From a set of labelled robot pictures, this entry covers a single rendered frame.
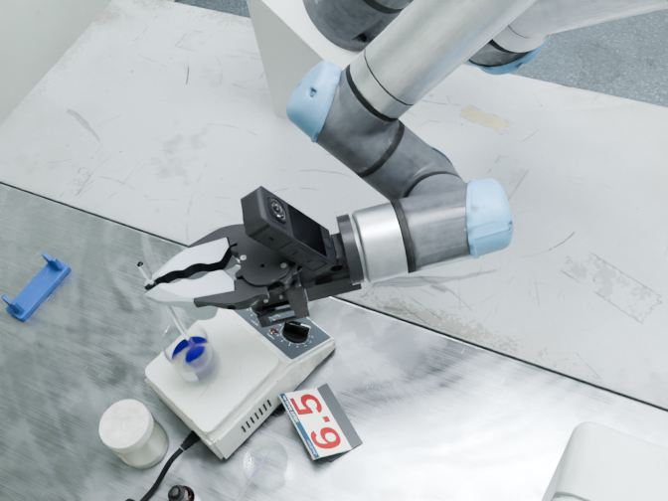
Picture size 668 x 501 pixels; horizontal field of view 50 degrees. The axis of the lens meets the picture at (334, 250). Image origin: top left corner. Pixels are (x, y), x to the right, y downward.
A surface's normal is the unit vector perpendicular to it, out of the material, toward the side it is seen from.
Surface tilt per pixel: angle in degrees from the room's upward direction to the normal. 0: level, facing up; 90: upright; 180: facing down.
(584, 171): 0
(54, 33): 90
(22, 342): 0
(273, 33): 90
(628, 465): 0
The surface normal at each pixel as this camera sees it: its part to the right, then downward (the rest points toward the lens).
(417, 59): -0.31, 0.52
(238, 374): -0.11, -0.55
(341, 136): -0.13, 0.68
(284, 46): -0.43, 0.78
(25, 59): 0.90, 0.29
